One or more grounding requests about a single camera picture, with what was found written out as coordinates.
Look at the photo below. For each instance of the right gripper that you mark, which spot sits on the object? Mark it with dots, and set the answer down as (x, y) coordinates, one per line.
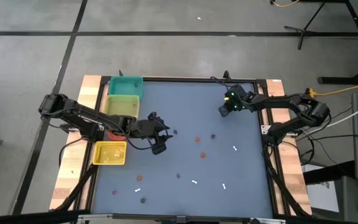
(238, 99)

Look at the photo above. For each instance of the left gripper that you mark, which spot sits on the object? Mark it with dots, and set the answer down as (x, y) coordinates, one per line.
(149, 129)

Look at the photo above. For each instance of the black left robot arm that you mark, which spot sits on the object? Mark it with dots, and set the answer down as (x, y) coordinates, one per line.
(85, 116)

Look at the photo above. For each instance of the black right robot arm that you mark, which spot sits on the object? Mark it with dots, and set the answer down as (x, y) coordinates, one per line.
(275, 101)

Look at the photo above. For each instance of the orange pumpkin decoration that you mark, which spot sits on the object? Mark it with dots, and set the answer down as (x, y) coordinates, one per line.
(203, 154)
(197, 139)
(139, 178)

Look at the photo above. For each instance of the orange translucent round bowl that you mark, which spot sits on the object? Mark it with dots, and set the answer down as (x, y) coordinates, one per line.
(115, 137)

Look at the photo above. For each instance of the yellow-green plastic bin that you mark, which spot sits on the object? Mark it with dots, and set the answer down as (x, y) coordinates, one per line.
(120, 107)

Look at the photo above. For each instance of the teal plastic bin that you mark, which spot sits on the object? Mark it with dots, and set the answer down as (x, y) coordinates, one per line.
(123, 87)

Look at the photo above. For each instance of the yellow slotted plastic basket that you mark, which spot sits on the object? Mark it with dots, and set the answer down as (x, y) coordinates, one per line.
(104, 160)

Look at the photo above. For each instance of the black tripod stand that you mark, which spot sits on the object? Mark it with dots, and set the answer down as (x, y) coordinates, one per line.
(304, 30)

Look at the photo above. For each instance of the light wooden side board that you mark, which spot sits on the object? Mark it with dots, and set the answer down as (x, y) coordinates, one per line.
(68, 186)
(298, 174)

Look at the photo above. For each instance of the black desk stand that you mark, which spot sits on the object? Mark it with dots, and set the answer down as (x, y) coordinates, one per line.
(346, 80)

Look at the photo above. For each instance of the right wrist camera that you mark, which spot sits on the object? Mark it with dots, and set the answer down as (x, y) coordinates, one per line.
(223, 111)

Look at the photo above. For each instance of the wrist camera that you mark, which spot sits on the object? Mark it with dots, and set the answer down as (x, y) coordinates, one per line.
(223, 111)
(159, 148)

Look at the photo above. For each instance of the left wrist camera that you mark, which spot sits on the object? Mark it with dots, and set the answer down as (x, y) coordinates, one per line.
(159, 148)

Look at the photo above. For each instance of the silver bracket plate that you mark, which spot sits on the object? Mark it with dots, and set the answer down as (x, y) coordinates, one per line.
(265, 129)

